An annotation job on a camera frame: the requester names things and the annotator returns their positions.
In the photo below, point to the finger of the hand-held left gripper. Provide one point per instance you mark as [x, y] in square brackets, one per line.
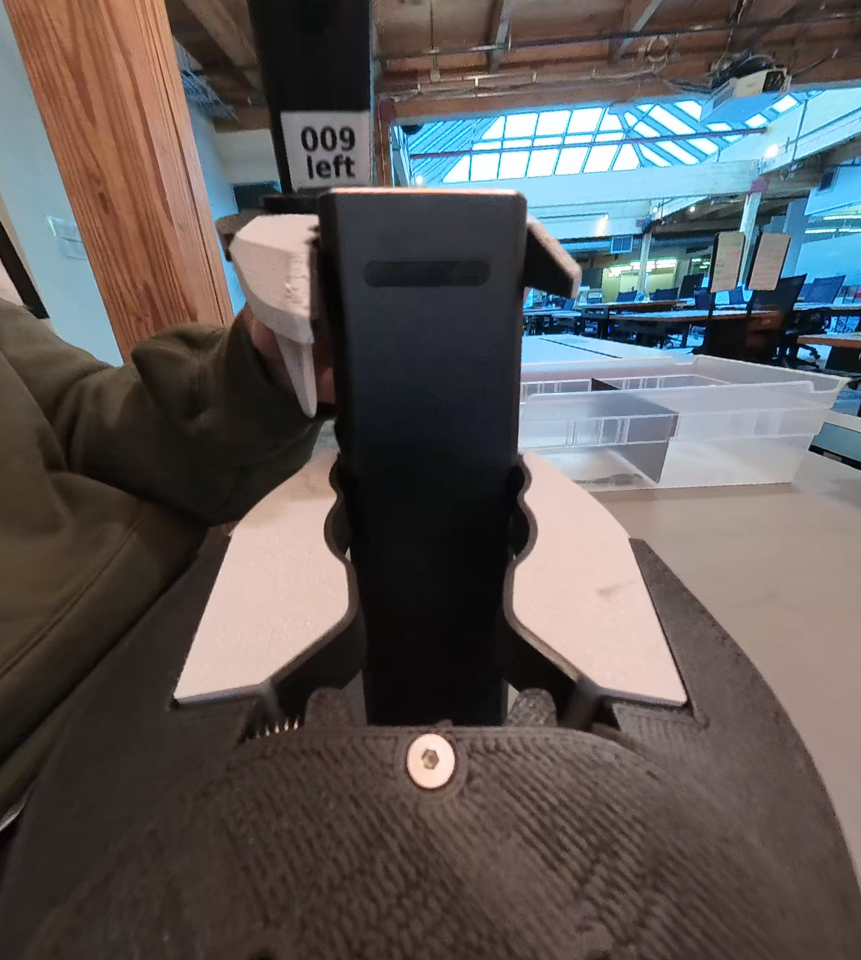
[550, 259]
[280, 270]

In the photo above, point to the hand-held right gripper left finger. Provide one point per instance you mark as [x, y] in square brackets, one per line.
[265, 600]

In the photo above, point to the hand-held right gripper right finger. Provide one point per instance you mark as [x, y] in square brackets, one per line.
[595, 600]

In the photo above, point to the black rectangular box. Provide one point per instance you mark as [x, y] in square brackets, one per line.
[423, 450]

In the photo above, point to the grey desk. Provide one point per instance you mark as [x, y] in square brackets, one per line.
[775, 600]

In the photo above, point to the glass skylight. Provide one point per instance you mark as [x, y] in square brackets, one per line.
[573, 142]

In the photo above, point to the standing whiteboard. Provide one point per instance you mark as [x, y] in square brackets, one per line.
[728, 261]
[769, 259]

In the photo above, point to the wooden pillar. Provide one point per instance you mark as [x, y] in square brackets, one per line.
[115, 165]

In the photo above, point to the clear plastic bin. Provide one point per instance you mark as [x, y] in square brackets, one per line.
[738, 420]

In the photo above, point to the person's green hooded torso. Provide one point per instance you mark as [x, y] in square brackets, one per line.
[48, 525]

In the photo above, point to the white ceiling projector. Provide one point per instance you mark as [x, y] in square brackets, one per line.
[749, 84]

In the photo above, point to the white wall switch plate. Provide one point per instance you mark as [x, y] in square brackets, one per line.
[67, 238]

